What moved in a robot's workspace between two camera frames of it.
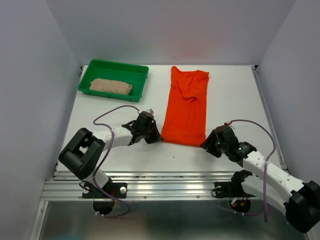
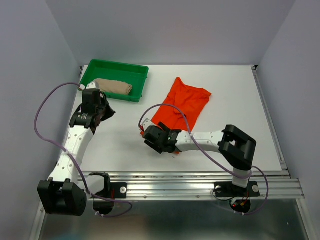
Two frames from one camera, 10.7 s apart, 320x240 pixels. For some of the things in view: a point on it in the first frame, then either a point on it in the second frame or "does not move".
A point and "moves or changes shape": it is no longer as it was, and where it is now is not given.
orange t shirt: (185, 119) moves or changes shape
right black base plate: (230, 190) does not move
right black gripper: (208, 143) -> (166, 129)
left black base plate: (119, 190) does not move
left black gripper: (156, 137) -> (110, 112)
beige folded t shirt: (112, 86) does not move
